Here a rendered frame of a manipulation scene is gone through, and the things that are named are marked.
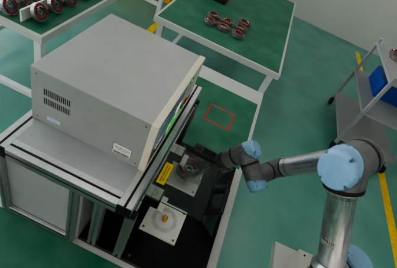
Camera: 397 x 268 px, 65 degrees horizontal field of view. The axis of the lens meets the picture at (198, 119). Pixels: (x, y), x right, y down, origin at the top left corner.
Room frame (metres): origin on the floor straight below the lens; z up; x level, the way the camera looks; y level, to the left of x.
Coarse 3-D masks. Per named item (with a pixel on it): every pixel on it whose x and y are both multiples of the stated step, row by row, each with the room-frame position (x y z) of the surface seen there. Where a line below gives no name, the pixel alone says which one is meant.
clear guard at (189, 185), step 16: (176, 160) 0.73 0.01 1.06; (192, 160) 0.76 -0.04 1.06; (176, 176) 0.66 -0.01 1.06; (192, 176) 0.69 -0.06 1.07; (208, 176) 0.72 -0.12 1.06; (224, 176) 0.78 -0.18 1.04; (144, 192) 0.55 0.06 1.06; (160, 192) 0.58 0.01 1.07; (176, 192) 0.60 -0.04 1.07; (192, 192) 0.63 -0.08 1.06; (208, 192) 0.66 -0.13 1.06; (176, 208) 0.55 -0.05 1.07; (192, 208) 0.57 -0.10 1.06; (208, 208) 0.61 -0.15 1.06; (208, 224) 0.56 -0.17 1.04
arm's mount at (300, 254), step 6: (300, 252) 0.75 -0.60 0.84; (306, 252) 0.76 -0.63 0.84; (288, 258) 0.76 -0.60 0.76; (294, 258) 0.74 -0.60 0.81; (300, 258) 0.73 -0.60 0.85; (306, 258) 0.74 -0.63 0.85; (288, 264) 0.73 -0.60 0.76; (294, 264) 0.71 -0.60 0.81; (300, 264) 0.70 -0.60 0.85; (306, 264) 0.71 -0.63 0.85
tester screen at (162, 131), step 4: (184, 92) 0.82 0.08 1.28; (180, 100) 0.80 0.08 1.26; (176, 104) 0.74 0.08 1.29; (180, 104) 0.84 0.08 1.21; (176, 108) 0.77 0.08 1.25; (172, 112) 0.72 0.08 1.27; (176, 112) 0.81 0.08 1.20; (168, 116) 0.68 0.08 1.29; (168, 120) 0.71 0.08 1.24; (164, 124) 0.65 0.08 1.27; (168, 124) 0.74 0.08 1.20; (164, 128) 0.68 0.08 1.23; (160, 132) 0.63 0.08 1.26; (164, 132) 0.71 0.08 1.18; (160, 136) 0.66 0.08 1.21; (156, 140) 0.62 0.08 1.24; (156, 144) 0.64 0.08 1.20; (152, 152) 0.63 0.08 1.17; (148, 160) 0.60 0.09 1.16
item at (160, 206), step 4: (144, 200) 0.63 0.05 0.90; (148, 200) 0.64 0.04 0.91; (152, 200) 0.64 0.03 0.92; (156, 200) 0.64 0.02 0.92; (148, 204) 0.63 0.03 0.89; (152, 204) 0.63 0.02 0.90; (156, 204) 0.63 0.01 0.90; (160, 204) 0.66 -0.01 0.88; (164, 204) 0.66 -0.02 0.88; (156, 208) 0.63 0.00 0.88; (160, 208) 0.64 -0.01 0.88
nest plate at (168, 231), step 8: (152, 208) 0.69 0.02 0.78; (168, 208) 0.72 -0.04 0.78; (152, 216) 0.66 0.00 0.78; (160, 216) 0.67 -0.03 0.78; (168, 216) 0.69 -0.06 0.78; (176, 216) 0.70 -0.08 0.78; (184, 216) 0.72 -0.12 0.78; (144, 224) 0.61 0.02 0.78; (152, 224) 0.63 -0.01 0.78; (160, 224) 0.64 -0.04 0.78; (168, 224) 0.65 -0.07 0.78; (176, 224) 0.67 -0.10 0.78; (152, 232) 0.60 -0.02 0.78; (160, 232) 0.61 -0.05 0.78; (168, 232) 0.62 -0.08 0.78; (176, 232) 0.64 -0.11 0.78; (168, 240) 0.59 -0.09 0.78
